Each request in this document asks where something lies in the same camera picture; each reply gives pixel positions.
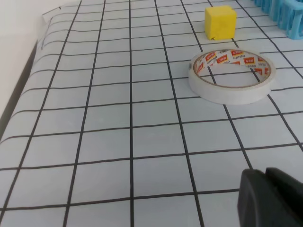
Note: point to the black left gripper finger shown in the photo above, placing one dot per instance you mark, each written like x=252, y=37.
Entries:
x=270, y=199

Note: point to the white grid-pattern cloth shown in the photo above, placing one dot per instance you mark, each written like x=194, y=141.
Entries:
x=108, y=133

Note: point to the blue test tube rack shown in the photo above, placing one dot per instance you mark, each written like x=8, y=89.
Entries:
x=287, y=13

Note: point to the left white tape roll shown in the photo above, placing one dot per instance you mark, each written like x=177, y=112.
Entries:
x=231, y=76

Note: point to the yellow foam cube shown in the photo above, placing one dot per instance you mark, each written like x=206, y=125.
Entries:
x=220, y=22

